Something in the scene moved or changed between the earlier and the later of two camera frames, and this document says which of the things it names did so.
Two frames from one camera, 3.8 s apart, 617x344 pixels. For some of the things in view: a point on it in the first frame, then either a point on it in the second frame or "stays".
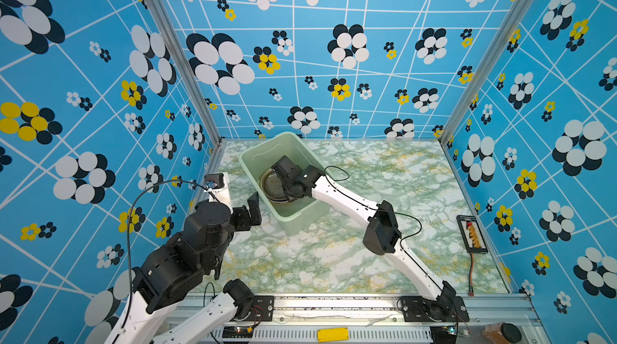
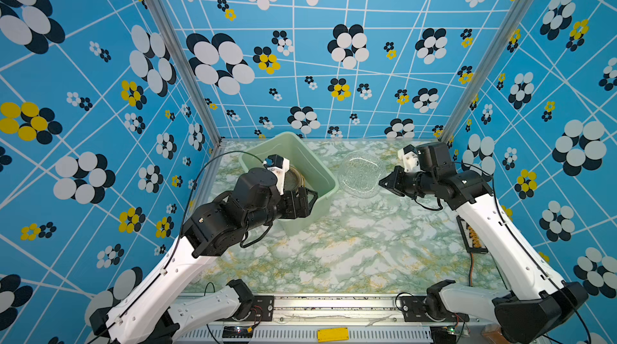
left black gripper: (248, 219) -> (295, 208)
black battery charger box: (471, 234) stays
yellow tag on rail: (333, 334) stays
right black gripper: (290, 194) -> (394, 186)
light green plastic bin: (267, 187) stays
